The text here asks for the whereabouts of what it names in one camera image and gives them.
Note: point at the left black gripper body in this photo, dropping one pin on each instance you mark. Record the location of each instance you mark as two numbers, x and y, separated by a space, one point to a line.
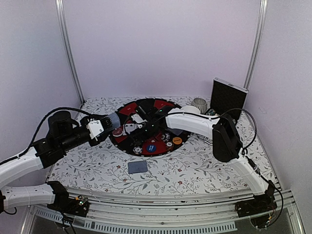
94 142

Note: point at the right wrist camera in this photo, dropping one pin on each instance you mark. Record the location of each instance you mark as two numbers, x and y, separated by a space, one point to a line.
138 120

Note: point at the left aluminium frame post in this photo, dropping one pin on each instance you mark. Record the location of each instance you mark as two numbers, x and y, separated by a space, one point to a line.
68 50

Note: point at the orange big blind button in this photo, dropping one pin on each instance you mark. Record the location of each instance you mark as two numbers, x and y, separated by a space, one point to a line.
177 140

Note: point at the aluminium front rail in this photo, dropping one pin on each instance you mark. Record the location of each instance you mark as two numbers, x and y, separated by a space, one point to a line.
166 214

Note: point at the white ceramic bowl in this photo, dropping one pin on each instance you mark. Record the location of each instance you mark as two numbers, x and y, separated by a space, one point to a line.
190 109

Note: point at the face-up spades card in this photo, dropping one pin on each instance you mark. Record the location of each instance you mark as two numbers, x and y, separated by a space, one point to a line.
128 128

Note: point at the clear red dealer button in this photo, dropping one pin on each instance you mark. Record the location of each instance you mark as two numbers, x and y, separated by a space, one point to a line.
117 132

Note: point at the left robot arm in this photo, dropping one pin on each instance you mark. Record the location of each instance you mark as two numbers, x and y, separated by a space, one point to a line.
64 134

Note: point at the right aluminium frame post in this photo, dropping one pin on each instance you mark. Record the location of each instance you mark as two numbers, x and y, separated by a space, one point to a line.
257 42

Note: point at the poker chip stack left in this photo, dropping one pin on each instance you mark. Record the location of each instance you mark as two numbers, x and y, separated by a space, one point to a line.
211 112

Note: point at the red hundred poker chip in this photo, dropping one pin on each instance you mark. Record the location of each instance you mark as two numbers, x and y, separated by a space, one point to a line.
169 145

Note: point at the aluminium poker chip case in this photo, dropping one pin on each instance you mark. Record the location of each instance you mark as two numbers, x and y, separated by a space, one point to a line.
225 96

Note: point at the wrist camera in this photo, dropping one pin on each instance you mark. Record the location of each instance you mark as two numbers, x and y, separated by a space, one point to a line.
95 128
138 120

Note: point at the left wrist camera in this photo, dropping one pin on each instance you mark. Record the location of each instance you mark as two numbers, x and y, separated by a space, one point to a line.
95 128

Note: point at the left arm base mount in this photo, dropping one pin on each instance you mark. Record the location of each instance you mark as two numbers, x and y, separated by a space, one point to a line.
78 206

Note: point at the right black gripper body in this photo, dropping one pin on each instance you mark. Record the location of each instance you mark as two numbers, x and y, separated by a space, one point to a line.
149 132

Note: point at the dealt playing card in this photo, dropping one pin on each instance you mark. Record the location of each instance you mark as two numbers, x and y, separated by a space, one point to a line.
137 167
177 131

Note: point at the blue small blind button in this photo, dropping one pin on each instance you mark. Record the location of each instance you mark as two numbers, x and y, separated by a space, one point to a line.
151 148

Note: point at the aluminium frame post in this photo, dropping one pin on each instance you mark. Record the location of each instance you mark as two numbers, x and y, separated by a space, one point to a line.
257 42
68 50

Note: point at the round red black poker mat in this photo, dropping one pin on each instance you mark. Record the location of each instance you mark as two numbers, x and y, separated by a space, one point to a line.
152 110

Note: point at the grey striped ceramic mug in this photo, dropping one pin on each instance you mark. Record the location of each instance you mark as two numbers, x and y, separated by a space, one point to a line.
200 103

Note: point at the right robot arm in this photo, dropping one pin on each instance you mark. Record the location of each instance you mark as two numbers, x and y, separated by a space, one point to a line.
227 146

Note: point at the blue ten poker chip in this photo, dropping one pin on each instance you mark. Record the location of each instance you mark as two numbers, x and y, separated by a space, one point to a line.
137 150

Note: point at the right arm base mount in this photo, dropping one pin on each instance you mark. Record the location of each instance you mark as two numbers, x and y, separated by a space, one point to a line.
265 203

